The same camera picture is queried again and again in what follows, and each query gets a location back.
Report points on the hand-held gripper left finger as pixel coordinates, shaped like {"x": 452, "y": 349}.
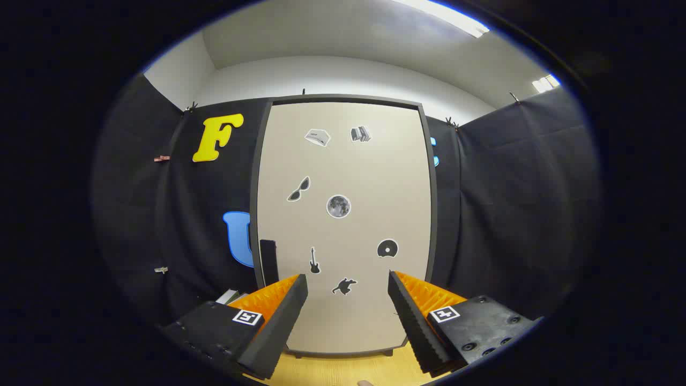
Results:
{"x": 281, "y": 327}

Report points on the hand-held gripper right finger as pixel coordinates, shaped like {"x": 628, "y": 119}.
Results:
{"x": 412, "y": 321}

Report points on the brown spine book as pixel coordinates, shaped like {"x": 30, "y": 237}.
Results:
{"x": 243, "y": 296}

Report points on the green spine book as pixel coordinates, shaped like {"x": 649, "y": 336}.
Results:
{"x": 228, "y": 296}

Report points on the black backdrop cloth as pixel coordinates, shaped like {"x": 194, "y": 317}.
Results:
{"x": 514, "y": 214}

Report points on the grey cabinet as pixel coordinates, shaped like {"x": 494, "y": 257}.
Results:
{"x": 343, "y": 99}

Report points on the bright white panel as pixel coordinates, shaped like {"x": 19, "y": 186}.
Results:
{"x": 545, "y": 83}

